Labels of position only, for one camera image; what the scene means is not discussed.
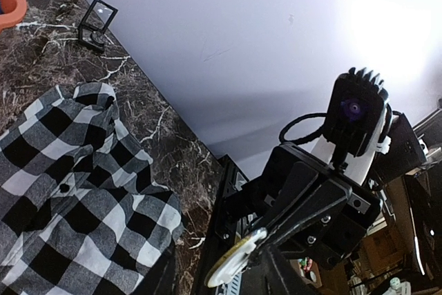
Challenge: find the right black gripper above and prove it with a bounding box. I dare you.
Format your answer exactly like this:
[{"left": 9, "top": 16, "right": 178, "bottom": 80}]
[{"left": 242, "top": 144, "right": 382, "bottom": 269}]

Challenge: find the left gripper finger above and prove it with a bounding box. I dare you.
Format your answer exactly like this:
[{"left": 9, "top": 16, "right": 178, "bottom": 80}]
[{"left": 241, "top": 245, "right": 311, "bottom": 295}]

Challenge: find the yellow round brooch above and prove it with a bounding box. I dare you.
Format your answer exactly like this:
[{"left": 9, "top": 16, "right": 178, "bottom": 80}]
[{"left": 204, "top": 227, "right": 267, "bottom": 288}]

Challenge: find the black white plaid shirt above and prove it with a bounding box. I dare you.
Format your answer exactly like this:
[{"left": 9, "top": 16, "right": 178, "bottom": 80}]
[{"left": 1, "top": 83, "right": 182, "bottom": 294}]

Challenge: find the small black brooch box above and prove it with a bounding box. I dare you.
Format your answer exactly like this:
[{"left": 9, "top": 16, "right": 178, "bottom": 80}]
[{"left": 77, "top": 0, "right": 118, "bottom": 53}]

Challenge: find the black front rail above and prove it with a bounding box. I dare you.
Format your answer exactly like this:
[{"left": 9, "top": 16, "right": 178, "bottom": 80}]
[{"left": 191, "top": 155, "right": 248, "bottom": 294}]

